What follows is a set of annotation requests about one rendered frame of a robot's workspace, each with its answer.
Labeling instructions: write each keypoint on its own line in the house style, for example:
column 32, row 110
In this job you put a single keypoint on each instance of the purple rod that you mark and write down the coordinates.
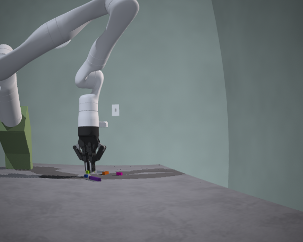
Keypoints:
column 95, row 178

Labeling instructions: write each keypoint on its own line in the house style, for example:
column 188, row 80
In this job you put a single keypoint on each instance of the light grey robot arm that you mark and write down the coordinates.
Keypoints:
column 55, row 33

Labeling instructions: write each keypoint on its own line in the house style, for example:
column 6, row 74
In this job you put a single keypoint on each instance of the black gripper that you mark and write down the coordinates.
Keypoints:
column 89, row 142

